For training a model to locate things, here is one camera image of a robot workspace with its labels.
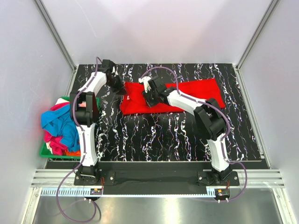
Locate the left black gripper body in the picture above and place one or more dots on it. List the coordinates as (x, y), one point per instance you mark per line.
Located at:
(116, 84)

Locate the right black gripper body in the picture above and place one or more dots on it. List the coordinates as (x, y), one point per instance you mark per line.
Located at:
(150, 97)

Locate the red t shirt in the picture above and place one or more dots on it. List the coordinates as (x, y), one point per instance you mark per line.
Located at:
(190, 93)

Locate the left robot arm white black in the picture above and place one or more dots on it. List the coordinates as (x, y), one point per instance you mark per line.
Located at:
(85, 113)

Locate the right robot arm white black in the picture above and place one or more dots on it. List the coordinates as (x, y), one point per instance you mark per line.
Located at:
(210, 121)

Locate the white t shirt in basket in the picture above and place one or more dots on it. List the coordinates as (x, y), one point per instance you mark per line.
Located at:
(62, 100)

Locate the blue t shirt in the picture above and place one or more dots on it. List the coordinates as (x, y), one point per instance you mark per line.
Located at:
(58, 121)

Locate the orange t shirt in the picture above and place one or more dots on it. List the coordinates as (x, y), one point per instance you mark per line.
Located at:
(73, 153)

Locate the green plastic basket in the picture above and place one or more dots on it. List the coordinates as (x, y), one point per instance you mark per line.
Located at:
(60, 149)

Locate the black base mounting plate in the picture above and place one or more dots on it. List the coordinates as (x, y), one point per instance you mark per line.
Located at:
(189, 186)

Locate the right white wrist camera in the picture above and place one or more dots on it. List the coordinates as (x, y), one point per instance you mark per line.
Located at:
(145, 81)

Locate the left aluminium frame post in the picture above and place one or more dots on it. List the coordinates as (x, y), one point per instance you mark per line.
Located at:
(51, 27)

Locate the aluminium frame post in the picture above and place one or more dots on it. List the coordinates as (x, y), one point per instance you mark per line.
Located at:
(51, 27)
(262, 24)

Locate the white slotted cable duct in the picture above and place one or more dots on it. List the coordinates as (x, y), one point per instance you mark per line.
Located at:
(92, 192)

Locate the aluminium front rail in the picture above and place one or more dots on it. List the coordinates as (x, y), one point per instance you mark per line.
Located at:
(255, 178)

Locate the right aluminium frame post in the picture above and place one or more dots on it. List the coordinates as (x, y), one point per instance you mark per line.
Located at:
(262, 24)

